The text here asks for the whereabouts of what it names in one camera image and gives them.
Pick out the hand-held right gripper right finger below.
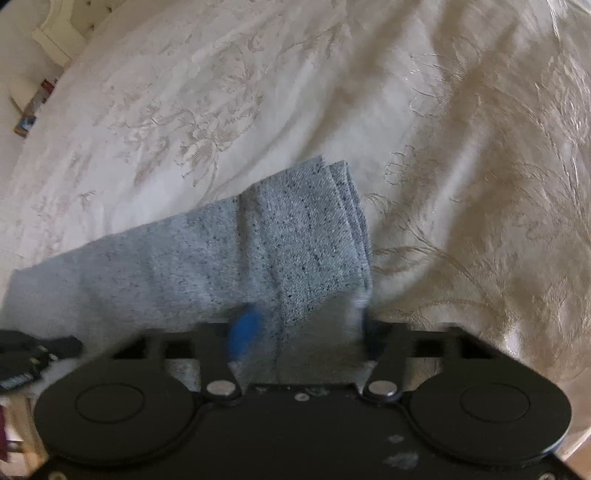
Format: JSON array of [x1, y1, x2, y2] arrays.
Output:
[[359, 310, 502, 403]]

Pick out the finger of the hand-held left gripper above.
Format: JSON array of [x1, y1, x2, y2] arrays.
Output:
[[38, 335, 84, 359]]

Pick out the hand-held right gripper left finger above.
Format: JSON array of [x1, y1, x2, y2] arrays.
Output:
[[110, 308, 243, 401]]

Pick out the blue-grey knit pants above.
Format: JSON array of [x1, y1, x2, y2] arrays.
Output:
[[0, 156, 376, 387]]

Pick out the cream embroidered bedspread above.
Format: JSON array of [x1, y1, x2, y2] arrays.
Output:
[[0, 0, 591, 457]]

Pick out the cream tufted headboard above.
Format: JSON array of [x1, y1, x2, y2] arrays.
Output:
[[31, 0, 118, 66]]

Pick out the wooden photo frame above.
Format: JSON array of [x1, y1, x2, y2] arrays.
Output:
[[14, 114, 38, 138]]

